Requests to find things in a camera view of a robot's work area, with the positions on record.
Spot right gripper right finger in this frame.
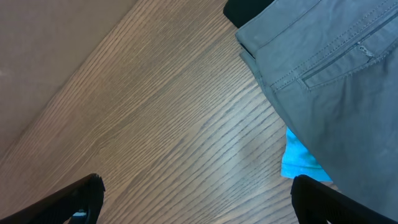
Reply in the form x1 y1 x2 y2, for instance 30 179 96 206
290 175 397 224

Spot grey shorts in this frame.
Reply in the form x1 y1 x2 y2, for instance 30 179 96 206
236 0 397 220

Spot light blue cloth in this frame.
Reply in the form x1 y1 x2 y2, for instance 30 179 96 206
280 128 331 182

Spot black garment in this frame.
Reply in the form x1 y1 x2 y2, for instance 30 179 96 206
223 0 274 28

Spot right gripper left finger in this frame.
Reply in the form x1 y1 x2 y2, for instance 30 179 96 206
1 174 105 224

